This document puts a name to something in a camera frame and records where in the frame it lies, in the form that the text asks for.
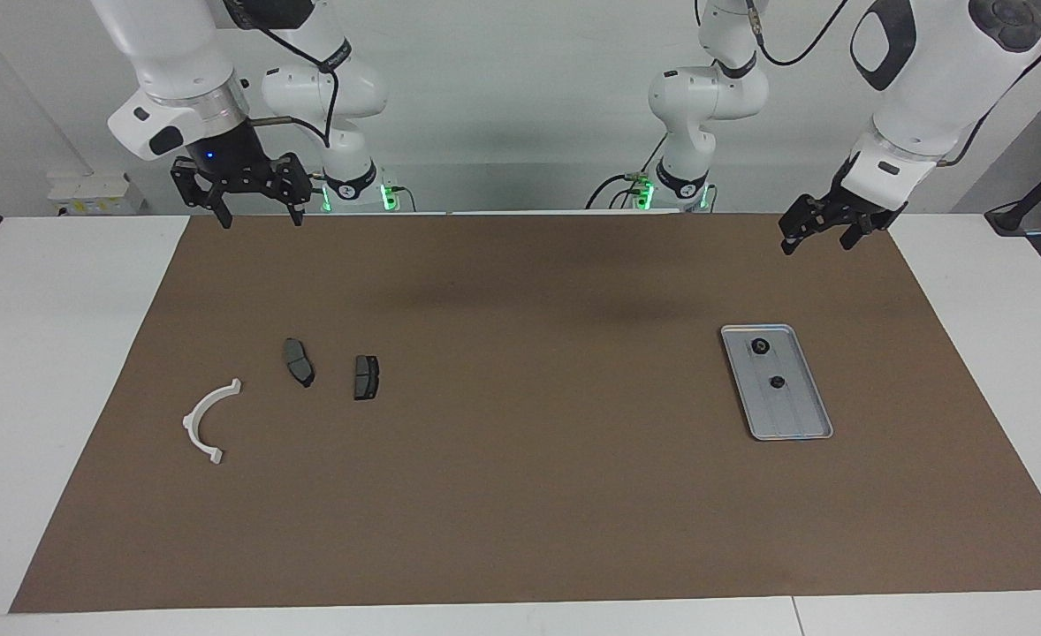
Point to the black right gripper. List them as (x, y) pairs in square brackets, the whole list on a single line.
[(238, 168)]

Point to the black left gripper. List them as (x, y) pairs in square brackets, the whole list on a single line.
[(847, 212)]

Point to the large black bearing gear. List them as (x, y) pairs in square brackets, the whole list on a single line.
[(760, 347)]

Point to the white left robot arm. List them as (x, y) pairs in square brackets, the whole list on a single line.
[(927, 71)]

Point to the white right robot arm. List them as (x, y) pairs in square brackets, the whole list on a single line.
[(176, 53)]

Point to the silver metal tray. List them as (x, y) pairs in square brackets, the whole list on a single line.
[(794, 415)]

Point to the dark curved brake pad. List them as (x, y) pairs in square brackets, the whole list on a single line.
[(298, 362)]

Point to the white box with label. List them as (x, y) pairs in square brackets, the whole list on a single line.
[(96, 194)]

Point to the black stand with pole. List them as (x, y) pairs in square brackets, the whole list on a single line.
[(1015, 215)]

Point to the dark rectangular brake pad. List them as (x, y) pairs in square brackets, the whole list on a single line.
[(366, 378)]

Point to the brown table mat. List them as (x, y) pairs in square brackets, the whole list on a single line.
[(520, 495)]

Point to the white curved plastic bracket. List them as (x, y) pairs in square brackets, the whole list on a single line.
[(198, 411)]

